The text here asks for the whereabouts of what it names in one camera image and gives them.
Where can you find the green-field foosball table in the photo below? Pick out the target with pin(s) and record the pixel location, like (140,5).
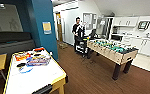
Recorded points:
(114,51)

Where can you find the dark grey sofa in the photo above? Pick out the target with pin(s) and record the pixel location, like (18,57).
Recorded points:
(11,41)

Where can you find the red and black item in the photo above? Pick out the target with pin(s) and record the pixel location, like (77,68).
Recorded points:
(39,49)

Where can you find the orange game box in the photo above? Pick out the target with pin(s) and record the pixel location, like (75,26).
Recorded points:
(21,56)

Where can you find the stainless steel refrigerator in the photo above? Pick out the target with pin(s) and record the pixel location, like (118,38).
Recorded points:
(107,28)

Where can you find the white two-door base cabinet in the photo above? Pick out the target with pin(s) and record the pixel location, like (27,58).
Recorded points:
(147,47)

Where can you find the black built-in microwave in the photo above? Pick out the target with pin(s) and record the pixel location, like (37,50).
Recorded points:
(117,37)

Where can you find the blue-rimmed clear bowl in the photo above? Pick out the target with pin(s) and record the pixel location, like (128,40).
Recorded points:
(20,70)

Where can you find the yellow air hockey table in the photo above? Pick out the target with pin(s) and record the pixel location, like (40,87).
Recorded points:
(34,78)

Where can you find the brown wooden door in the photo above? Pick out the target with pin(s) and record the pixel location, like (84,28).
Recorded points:
(59,26)

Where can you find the yellow wall sign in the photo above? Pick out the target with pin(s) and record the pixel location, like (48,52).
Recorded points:
(47,27)

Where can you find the black air hockey striker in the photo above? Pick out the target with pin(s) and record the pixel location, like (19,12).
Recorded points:
(21,64)
(37,55)

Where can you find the grey wall notice board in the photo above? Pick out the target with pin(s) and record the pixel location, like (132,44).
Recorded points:
(87,20)

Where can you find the white drawer unit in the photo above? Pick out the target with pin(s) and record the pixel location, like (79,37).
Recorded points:
(132,42)

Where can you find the white wall outlet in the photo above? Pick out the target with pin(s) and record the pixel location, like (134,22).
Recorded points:
(51,53)

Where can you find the person in black jacket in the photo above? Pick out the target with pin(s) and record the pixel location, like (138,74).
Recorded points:
(78,31)

